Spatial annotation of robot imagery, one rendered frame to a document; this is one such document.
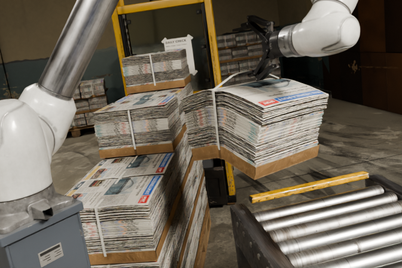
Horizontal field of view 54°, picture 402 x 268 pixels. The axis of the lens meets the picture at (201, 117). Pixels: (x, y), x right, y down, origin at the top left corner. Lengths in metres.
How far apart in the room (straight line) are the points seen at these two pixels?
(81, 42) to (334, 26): 0.65
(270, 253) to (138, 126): 1.06
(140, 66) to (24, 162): 1.60
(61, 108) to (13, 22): 7.51
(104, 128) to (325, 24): 1.27
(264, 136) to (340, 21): 0.37
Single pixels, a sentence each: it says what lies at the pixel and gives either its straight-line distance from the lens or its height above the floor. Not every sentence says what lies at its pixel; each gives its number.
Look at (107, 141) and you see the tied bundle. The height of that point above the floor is 0.92.
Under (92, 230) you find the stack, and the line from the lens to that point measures 1.52.
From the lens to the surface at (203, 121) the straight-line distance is 1.31.
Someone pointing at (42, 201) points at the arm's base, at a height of 1.04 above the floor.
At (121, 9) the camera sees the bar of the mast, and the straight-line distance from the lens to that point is 3.08.
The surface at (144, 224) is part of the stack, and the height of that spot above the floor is 0.75.
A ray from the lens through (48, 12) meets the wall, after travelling 8.51.
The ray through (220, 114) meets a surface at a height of 1.12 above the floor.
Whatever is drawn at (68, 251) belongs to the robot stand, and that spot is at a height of 0.89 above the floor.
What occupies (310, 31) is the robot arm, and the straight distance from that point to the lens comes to 1.04.
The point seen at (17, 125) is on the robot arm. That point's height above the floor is 1.22.
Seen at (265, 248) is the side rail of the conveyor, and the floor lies 0.80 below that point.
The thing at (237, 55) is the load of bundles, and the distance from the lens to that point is 7.00.
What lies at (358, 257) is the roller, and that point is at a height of 0.80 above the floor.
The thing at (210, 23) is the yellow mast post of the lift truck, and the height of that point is 1.43.
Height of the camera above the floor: 1.37
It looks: 12 degrees down
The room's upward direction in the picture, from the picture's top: 8 degrees counter-clockwise
